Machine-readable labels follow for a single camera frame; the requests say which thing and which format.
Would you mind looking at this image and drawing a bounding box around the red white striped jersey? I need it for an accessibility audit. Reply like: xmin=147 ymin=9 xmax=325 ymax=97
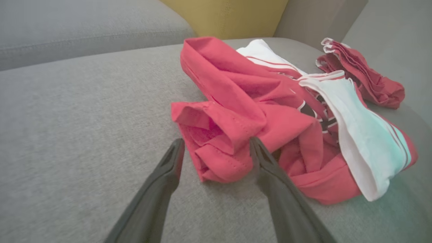
xmin=170 ymin=36 xmax=419 ymax=206

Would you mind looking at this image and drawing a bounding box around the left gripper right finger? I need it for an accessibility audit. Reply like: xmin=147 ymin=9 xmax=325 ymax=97
xmin=249 ymin=136 xmax=338 ymax=243

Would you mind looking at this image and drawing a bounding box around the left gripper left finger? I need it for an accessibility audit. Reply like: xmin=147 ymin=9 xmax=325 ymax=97
xmin=103 ymin=138 xmax=186 ymax=243

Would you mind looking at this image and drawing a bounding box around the grey stitched sofa cushion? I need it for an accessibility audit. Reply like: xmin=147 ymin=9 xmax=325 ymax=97
xmin=0 ymin=0 xmax=198 ymax=72

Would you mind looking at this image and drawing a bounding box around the large grey sofa seat cushion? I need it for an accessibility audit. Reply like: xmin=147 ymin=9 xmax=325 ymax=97
xmin=0 ymin=37 xmax=432 ymax=243

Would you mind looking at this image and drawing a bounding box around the red shorts white side stripe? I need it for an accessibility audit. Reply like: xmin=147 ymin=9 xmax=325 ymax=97
xmin=316 ymin=37 xmax=405 ymax=109

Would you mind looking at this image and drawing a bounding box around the grey sofa back cushion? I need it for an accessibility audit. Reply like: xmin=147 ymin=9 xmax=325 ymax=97
xmin=273 ymin=0 xmax=369 ymax=51

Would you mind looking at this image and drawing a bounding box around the yellow sofa cushion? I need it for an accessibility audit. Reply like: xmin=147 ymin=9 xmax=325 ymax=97
xmin=159 ymin=0 xmax=290 ymax=40

